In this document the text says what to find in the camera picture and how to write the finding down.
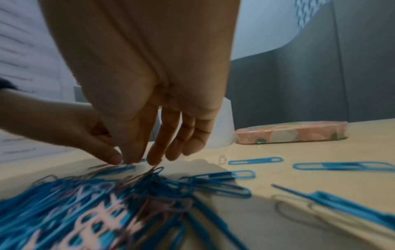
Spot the person's left hand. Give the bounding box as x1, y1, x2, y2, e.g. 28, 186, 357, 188
0, 89, 124, 166

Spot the pile of blue pink paperclips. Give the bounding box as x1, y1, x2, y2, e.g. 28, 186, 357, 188
0, 157, 257, 250

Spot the translucent divided plastic box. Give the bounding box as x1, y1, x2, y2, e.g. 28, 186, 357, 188
149, 96, 236, 150

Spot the grey high-back sofa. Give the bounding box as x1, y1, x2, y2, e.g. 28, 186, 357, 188
74, 0, 395, 133

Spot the pink floral tin lid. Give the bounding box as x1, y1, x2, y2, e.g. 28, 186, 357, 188
234, 121, 350, 145

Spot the person's right hand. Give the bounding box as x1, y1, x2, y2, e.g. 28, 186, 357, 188
40, 0, 242, 167

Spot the cluster of blue paper clips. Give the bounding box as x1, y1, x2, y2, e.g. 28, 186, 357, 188
227, 156, 395, 233

